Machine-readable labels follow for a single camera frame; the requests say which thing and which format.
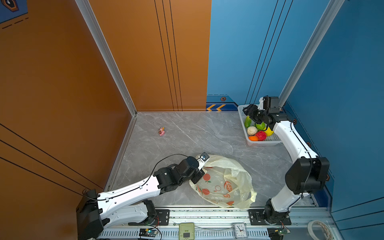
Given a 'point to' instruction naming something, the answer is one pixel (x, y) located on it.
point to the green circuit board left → (150, 232)
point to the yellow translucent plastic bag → (225, 183)
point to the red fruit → (261, 135)
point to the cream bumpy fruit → (252, 130)
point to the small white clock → (240, 230)
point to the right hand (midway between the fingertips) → (244, 111)
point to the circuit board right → (277, 233)
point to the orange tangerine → (253, 138)
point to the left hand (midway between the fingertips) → (202, 165)
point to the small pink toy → (161, 131)
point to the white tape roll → (310, 231)
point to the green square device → (186, 231)
